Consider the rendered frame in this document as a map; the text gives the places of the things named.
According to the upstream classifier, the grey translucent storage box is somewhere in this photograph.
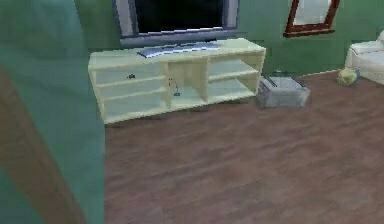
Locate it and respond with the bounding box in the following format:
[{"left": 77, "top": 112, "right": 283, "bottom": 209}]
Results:
[{"left": 256, "top": 71, "right": 312, "bottom": 110}]

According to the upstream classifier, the grey flat television set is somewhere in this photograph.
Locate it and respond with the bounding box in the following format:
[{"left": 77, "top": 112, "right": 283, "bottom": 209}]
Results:
[{"left": 112, "top": 0, "right": 242, "bottom": 59}]

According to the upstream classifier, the yellow-green ball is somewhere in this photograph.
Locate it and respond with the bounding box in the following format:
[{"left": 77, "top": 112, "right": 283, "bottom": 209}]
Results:
[{"left": 336, "top": 67, "right": 362, "bottom": 87}]

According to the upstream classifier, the red-brown framed wall picture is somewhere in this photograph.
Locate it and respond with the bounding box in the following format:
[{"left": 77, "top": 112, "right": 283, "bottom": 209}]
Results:
[{"left": 283, "top": 0, "right": 342, "bottom": 38}]

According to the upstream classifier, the cream television shelf unit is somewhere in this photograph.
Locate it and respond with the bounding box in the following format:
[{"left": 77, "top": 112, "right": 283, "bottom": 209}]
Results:
[{"left": 87, "top": 37, "right": 267, "bottom": 125}]

